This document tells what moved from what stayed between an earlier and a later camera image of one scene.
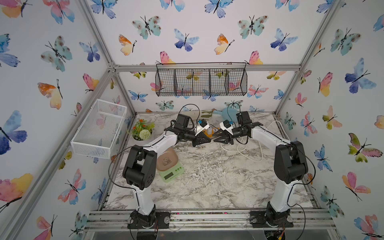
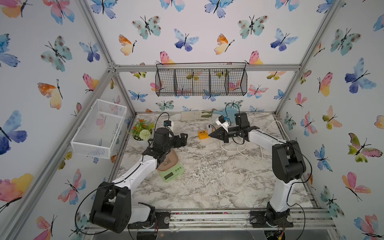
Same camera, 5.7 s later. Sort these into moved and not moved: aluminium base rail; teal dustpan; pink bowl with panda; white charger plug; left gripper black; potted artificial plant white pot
Moved: left gripper black; white charger plug
Not moved: teal dustpan; potted artificial plant white pot; pink bowl with panda; aluminium base rail
